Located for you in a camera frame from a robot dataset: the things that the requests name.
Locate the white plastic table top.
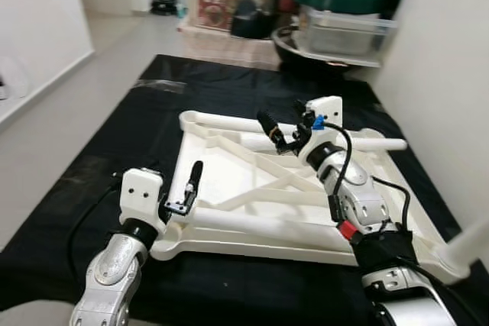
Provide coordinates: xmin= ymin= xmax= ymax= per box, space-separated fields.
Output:
xmin=151 ymin=110 xmax=471 ymax=281

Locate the black tablecloth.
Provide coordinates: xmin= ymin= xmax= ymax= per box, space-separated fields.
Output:
xmin=0 ymin=53 xmax=489 ymax=326

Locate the black wok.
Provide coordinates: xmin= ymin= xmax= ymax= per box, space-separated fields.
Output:
xmin=271 ymin=24 xmax=383 ymax=76

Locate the clear tape strip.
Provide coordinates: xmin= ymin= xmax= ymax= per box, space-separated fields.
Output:
xmin=134 ymin=78 xmax=188 ymax=95

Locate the clear plastic storage container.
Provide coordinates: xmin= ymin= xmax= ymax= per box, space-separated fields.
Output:
xmin=298 ymin=5 xmax=398 ymax=56

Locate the black glossy bag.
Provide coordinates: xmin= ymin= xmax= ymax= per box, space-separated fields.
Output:
xmin=229 ymin=0 xmax=280 ymax=39

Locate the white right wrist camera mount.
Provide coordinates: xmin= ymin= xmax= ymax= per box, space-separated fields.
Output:
xmin=304 ymin=95 xmax=343 ymax=148

